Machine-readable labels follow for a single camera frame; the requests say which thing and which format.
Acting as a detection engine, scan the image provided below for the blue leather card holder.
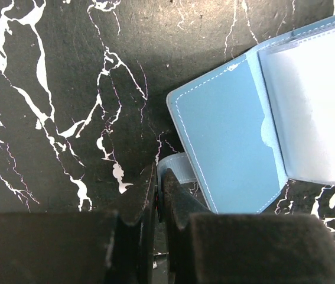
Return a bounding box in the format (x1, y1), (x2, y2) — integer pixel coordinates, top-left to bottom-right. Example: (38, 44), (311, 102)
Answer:
(157, 15), (335, 214)

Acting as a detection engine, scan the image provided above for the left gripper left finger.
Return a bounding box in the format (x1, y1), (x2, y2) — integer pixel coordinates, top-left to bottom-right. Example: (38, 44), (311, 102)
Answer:
(0, 164), (157, 283)

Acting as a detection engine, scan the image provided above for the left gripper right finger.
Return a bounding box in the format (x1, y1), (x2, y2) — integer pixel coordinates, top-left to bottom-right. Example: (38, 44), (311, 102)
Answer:
(158, 169), (335, 283)

